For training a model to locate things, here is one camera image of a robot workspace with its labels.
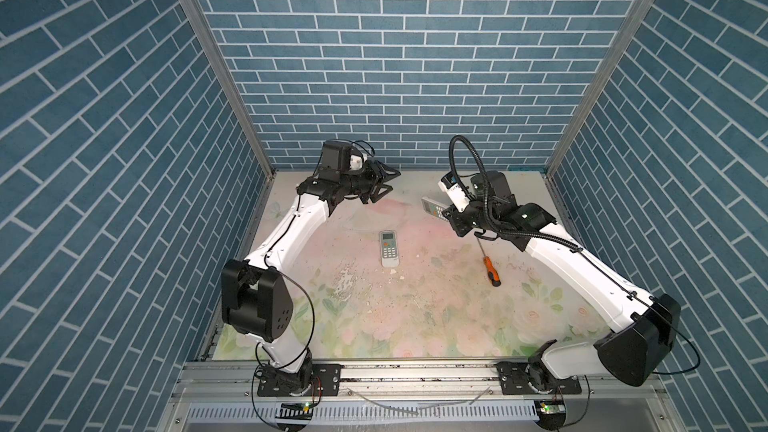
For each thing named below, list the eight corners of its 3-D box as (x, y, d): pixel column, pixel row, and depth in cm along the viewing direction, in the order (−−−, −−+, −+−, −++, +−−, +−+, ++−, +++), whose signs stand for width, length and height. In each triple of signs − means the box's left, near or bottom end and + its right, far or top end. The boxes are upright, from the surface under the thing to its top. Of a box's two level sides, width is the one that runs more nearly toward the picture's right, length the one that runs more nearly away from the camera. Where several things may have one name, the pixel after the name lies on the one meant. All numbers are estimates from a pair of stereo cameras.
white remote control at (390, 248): (379, 267, 96) (378, 264, 94) (380, 233, 104) (380, 230, 103) (399, 267, 96) (399, 264, 94) (399, 233, 104) (399, 230, 103)
